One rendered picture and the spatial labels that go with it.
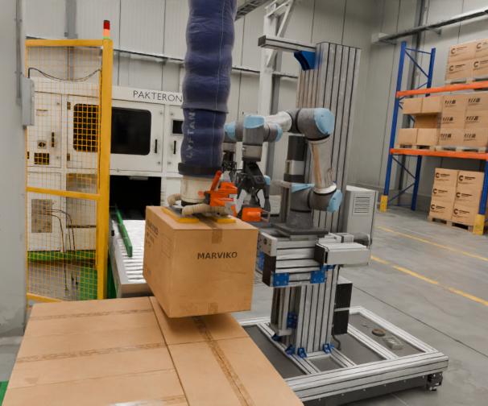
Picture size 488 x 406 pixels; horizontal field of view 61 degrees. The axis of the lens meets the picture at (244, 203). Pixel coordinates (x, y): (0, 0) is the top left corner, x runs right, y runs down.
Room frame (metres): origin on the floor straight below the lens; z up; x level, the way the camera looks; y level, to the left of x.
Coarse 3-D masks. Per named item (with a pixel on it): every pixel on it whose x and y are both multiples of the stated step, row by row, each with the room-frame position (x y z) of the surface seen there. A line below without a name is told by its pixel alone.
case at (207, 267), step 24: (168, 216) 2.02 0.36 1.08; (144, 240) 2.26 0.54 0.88; (168, 240) 1.81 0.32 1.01; (192, 240) 1.77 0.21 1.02; (216, 240) 1.82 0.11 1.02; (240, 240) 1.87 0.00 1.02; (144, 264) 2.23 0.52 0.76; (168, 264) 1.79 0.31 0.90; (192, 264) 1.77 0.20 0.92; (216, 264) 1.82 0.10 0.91; (240, 264) 1.87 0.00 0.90; (168, 288) 1.76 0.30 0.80; (192, 288) 1.77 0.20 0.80; (216, 288) 1.82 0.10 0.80; (240, 288) 1.87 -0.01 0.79; (168, 312) 1.74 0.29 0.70; (192, 312) 1.78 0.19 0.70; (216, 312) 1.82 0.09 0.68
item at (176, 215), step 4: (176, 204) 2.12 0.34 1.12; (164, 208) 2.14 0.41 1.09; (168, 208) 2.12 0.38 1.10; (164, 212) 2.12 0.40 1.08; (168, 212) 2.05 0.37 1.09; (172, 212) 2.03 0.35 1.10; (176, 212) 2.02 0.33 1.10; (180, 212) 1.98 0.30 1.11; (172, 216) 1.97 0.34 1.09; (176, 216) 1.94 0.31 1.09; (180, 216) 1.92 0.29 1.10; (192, 216) 1.95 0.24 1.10; (176, 220) 1.90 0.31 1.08; (180, 220) 1.88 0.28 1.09; (184, 220) 1.89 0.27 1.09; (188, 220) 1.90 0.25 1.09; (192, 220) 1.91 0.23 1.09; (196, 220) 1.92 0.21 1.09
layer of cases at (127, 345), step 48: (48, 336) 1.76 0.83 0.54; (96, 336) 1.79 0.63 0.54; (144, 336) 1.82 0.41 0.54; (192, 336) 1.85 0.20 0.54; (240, 336) 1.89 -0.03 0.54; (48, 384) 1.40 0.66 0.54; (96, 384) 1.42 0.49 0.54; (144, 384) 1.44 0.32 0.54; (192, 384) 1.46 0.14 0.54; (240, 384) 1.48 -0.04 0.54
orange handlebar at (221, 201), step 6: (228, 186) 2.40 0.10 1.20; (198, 192) 2.01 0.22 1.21; (222, 192) 2.18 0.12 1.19; (228, 192) 2.20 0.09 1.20; (234, 192) 2.21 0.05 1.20; (216, 198) 1.80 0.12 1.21; (222, 198) 1.77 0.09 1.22; (228, 198) 1.79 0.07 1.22; (222, 204) 1.71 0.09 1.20; (252, 216) 1.49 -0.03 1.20; (258, 216) 1.51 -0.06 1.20
